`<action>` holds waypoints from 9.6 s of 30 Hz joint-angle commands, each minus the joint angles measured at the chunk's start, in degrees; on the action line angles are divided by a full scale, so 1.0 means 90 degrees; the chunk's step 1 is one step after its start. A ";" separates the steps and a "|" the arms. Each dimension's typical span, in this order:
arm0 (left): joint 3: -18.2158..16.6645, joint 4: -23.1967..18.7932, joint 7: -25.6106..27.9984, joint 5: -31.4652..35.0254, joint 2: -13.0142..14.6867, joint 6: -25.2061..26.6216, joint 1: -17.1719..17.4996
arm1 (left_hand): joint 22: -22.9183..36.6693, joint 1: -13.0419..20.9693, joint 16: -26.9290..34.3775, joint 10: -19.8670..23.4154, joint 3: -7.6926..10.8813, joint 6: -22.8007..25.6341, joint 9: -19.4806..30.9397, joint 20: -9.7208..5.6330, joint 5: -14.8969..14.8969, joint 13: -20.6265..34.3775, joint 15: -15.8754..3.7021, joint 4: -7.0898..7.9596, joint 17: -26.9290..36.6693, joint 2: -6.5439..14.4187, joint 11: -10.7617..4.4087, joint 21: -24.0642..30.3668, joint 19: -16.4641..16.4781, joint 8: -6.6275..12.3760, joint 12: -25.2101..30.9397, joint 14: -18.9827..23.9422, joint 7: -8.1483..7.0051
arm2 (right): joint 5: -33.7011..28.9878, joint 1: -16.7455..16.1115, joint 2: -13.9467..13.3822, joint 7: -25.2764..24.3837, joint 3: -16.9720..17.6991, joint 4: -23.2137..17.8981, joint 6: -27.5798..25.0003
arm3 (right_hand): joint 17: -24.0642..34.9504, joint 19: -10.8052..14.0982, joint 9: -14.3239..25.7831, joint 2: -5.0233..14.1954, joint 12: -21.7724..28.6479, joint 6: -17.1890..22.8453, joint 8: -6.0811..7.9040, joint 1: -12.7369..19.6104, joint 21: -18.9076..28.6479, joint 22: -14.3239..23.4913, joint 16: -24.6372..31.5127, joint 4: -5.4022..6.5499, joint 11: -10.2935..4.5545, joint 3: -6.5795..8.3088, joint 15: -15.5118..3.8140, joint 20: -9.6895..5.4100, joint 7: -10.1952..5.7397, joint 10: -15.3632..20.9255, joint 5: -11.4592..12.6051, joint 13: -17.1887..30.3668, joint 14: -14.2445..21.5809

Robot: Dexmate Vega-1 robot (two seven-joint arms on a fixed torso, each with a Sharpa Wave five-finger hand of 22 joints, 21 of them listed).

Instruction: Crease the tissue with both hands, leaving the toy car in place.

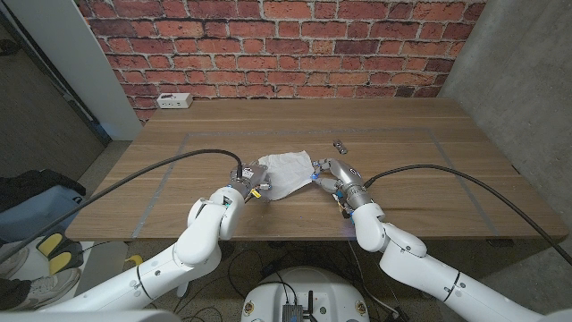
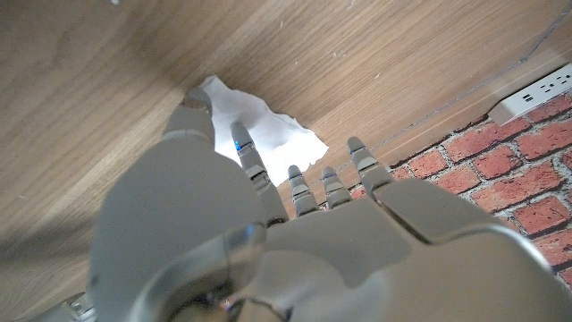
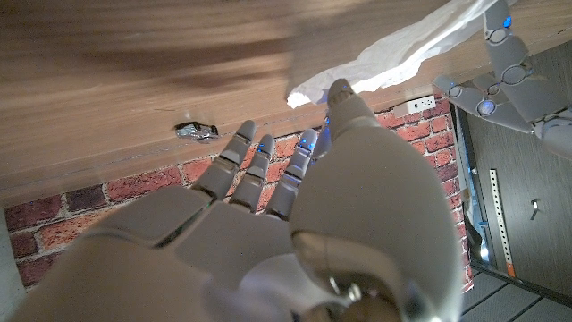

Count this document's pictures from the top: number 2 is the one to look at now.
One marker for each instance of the white power strip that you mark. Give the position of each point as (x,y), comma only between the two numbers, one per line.
(532,96)

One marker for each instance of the white cloth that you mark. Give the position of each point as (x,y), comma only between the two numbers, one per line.
(277,134)

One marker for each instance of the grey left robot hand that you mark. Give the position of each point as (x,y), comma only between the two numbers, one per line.
(335,259)

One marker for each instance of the red brick print backdrop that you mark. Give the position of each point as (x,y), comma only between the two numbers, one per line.
(514,170)

